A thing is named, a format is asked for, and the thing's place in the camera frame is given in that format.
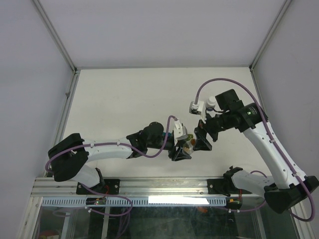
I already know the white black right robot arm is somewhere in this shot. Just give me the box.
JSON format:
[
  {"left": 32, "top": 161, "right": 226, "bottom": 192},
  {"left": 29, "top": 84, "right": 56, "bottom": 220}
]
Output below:
[{"left": 189, "top": 89, "right": 319, "bottom": 214}]

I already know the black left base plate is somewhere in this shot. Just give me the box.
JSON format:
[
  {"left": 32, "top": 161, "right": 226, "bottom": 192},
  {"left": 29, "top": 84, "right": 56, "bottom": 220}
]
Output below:
[{"left": 76, "top": 178, "right": 121, "bottom": 196}]

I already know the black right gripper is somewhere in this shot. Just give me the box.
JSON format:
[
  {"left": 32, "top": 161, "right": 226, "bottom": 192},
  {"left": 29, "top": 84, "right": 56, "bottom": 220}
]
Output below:
[{"left": 193, "top": 110, "right": 232, "bottom": 151}]

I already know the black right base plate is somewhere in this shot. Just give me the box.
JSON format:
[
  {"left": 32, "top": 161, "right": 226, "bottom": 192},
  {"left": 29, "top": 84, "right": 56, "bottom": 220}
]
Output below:
[{"left": 206, "top": 178, "right": 252, "bottom": 197}]

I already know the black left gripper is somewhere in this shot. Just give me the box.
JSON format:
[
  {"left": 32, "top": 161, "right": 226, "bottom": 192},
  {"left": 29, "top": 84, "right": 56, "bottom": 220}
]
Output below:
[{"left": 147, "top": 136, "right": 191, "bottom": 161}]

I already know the aluminium frame post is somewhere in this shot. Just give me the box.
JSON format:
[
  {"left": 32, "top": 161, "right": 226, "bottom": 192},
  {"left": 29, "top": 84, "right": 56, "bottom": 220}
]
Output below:
[
  {"left": 249, "top": 0, "right": 294, "bottom": 72},
  {"left": 31, "top": 0, "right": 80, "bottom": 75}
]

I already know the weekly pill organizer strip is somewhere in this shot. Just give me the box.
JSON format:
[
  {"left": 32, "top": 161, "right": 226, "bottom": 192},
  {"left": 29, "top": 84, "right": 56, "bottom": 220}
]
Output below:
[{"left": 160, "top": 131, "right": 194, "bottom": 139}]

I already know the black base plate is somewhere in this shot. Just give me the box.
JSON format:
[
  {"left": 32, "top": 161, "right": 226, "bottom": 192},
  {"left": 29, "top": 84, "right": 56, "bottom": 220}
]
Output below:
[
  {"left": 206, "top": 178, "right": 252, "bottom": 197},
  {"left": 76, "top": 178, "right": 121, "bottom": 196}
]

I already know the aluminium frame post right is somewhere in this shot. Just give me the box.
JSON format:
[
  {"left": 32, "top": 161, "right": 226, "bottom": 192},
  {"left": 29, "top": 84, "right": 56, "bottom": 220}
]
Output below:
[{"left": 249, "top": 0, "right": 294, "bottom": 72}]

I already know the clear glass pill bottle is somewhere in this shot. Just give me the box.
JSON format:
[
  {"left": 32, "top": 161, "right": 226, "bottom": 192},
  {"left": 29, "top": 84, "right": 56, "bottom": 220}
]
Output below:
[{"left": 183, "top": 138, "right": 196, "bottom": 155}]

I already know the aluminium mounting rail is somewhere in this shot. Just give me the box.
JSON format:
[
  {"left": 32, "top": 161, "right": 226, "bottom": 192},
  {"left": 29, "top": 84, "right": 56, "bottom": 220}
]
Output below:
[{"left": 31, "top": 175, "right": 300, "bottom": 200}]

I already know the aluminium frame post left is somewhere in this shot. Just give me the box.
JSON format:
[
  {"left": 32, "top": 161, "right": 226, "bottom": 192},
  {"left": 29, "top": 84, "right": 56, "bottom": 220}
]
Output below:
[{"left": 31, "top": 0, "right": 80, "bottom": 75}]

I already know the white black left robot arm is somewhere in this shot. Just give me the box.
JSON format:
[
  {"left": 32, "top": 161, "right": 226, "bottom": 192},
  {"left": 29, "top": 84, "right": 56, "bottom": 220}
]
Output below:
[{"left": 45, "top": 120, "right": 195, "bottom": 194}]

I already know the grey slotted cable duct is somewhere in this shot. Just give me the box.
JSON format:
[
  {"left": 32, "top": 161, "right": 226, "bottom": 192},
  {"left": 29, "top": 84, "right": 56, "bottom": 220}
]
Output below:
[{"left": 41, "top": 196, "right": 226, "bottom": 208}]

